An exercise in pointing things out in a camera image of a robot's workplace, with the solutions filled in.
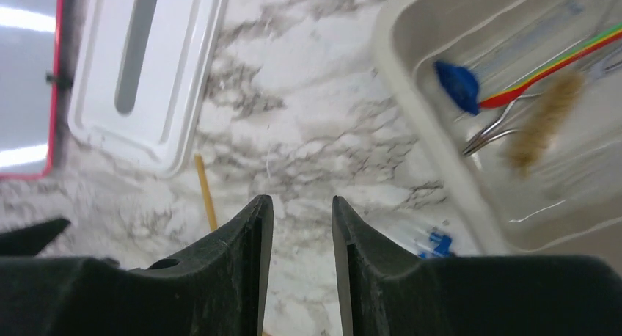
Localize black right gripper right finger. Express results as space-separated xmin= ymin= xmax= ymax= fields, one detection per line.
xmin=332 ymin=196 xmax=621 ymax=335

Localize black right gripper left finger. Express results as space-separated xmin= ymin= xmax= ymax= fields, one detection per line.
xmin=1 ymin=195 xmax=274 ymax=335

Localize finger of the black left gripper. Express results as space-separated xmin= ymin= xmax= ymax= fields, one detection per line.
xmin=1 ymin=218 xmax=70 ymax=257

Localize yellow rubber tubing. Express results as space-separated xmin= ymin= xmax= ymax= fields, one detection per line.
xmin=194 ymin=153 xmax=219 ymax=232

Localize test tube brush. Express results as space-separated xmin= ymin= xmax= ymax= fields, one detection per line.
xmin=506 ymin=71 xmax=587 ymax=178

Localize beige plastic bin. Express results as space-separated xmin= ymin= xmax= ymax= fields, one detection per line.
xmin=373 ymin=0 xmax=621 ymax=265

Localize blue object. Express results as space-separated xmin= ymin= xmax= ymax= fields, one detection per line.
xmin=433 ymin=60 xmax=480 ymax=116

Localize coloured plastic spoons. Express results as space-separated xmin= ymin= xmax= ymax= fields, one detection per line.
xmin=478 ymin=23 xmax=621 ymax=109

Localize metal crucible tongs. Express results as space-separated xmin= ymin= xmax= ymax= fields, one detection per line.
xmin=462 ymin=45 xmax=621 ymax=156

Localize white plastic bin lid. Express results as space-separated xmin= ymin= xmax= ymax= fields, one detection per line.
xmin=67 ymin=0 xmax=227 ymax=178

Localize pink framed whiteboard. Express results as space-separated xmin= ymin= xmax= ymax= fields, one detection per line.
xmin=1 ymin=0 xmax=63 ymax=179

